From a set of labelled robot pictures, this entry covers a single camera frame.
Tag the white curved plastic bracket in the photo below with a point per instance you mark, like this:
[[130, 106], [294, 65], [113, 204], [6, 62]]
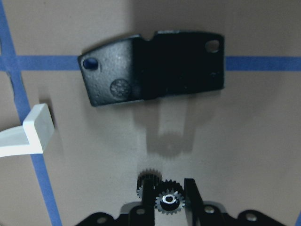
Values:
[[32, 137]]

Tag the black bearing gear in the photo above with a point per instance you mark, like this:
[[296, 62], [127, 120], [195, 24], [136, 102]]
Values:
[[169, 197], [148, 176]]

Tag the black brake pad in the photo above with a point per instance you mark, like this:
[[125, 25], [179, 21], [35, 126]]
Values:
[[171, 63]]

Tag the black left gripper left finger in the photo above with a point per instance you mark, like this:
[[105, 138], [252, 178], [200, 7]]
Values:
[[143, 214]]

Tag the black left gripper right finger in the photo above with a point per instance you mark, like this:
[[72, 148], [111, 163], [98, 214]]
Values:
[[198, 212]]

